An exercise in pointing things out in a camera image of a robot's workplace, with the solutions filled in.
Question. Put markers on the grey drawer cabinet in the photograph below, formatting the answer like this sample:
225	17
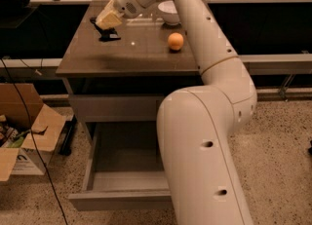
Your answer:
139	63

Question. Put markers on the grey window rail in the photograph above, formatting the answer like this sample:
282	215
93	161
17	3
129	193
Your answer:
278	64

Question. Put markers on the orange fruit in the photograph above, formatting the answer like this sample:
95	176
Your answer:
175	41

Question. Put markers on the open cardboard box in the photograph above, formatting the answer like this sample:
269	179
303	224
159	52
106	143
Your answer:
30	131

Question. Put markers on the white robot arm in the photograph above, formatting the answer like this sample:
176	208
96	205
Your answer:
193	124

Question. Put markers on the white ceramic bowl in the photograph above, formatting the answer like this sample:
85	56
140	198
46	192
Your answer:
168	13

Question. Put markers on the closed grey top drawer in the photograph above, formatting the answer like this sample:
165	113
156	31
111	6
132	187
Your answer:
115	108

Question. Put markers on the open grey middle drawer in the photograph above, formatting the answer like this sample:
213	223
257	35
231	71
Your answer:
124	169

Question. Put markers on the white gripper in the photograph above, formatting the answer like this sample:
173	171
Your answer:
124	4

